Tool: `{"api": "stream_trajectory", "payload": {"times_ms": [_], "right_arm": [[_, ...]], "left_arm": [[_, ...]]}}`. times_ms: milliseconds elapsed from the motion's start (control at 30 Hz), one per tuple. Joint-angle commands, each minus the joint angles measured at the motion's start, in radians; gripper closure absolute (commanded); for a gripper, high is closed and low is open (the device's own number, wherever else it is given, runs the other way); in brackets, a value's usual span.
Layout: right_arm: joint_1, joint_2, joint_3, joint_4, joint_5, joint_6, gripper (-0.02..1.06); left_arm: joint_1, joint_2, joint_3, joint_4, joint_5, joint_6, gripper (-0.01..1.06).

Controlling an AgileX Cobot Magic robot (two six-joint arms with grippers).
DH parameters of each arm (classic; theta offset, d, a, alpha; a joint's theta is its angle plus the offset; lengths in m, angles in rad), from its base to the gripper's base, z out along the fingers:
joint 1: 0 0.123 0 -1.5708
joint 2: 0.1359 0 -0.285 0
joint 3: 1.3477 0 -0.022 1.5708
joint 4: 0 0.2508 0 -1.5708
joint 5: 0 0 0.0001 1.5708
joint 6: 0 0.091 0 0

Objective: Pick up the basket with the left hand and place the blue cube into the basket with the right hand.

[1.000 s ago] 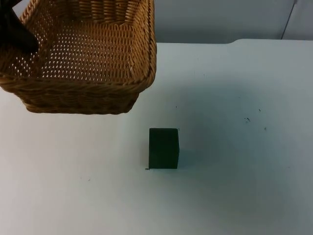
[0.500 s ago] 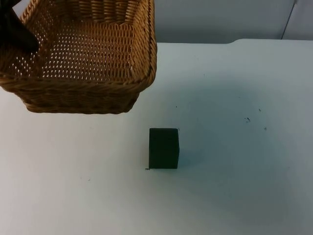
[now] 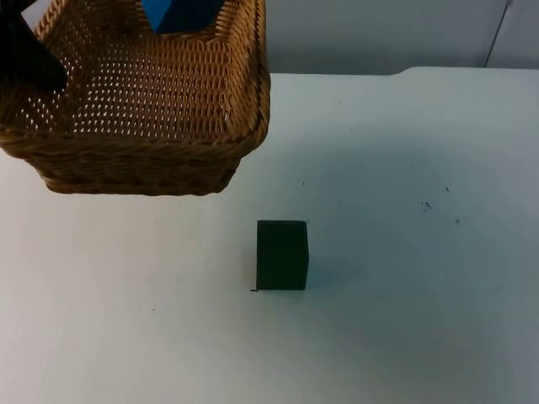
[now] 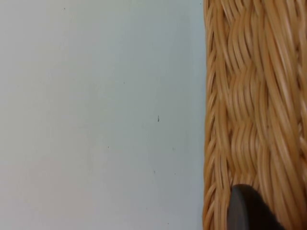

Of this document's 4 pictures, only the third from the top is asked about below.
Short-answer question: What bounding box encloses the dark green cube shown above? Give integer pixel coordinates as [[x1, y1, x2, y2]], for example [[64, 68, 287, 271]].
[[254, 219, 312, 293]]

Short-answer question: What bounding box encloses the blue cube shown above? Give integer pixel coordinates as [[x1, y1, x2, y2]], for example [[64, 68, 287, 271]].
[[140, 0, 225, 35]]

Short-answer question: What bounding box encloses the pale brown wicker basket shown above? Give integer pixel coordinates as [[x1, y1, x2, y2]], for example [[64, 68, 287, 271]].
[[0, 0, 272, 197]]

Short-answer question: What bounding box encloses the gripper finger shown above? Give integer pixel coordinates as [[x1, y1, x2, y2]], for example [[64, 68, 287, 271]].
[[0, 0, 69, 92]]

